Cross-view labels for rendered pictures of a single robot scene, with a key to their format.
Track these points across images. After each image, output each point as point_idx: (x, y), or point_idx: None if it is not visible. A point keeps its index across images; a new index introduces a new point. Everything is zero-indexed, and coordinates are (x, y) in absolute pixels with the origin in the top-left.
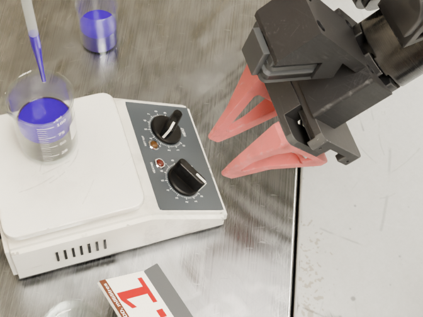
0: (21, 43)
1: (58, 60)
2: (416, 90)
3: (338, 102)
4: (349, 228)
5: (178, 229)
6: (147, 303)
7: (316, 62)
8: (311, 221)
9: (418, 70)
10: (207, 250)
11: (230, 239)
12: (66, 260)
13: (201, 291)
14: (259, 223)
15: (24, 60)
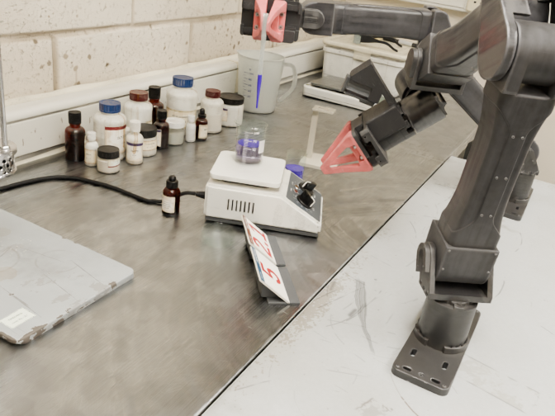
0: None
1: None
2: None
3: (377, 116)
4: (388, 260)
5: (292, 219)
6: (261, 237)
7: (369, 87)
8: (367, 252)
9: (420, 115)
10: (304, 242)
11: (319, 243)
12: (231, 211)
13: (291, 251)
14: (337, 243)
15: None
